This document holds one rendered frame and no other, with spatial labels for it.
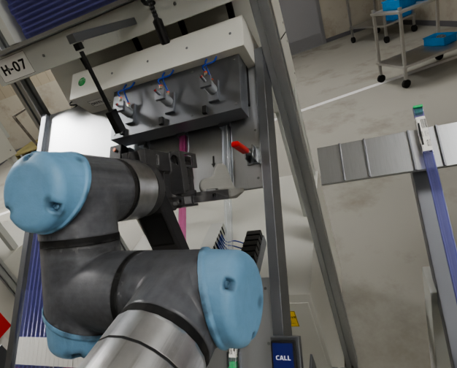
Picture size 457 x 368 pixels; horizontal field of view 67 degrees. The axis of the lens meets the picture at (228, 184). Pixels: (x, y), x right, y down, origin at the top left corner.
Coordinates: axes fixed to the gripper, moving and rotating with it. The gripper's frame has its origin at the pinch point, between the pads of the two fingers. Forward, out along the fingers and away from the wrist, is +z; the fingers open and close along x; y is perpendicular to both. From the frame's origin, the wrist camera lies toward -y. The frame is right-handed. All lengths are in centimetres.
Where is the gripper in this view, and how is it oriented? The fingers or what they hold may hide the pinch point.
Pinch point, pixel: (205, 200)
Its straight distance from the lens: 62.9
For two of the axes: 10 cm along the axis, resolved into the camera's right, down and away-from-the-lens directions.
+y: -1.4, -9.9, 0.6
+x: -9.2, 1.5, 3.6
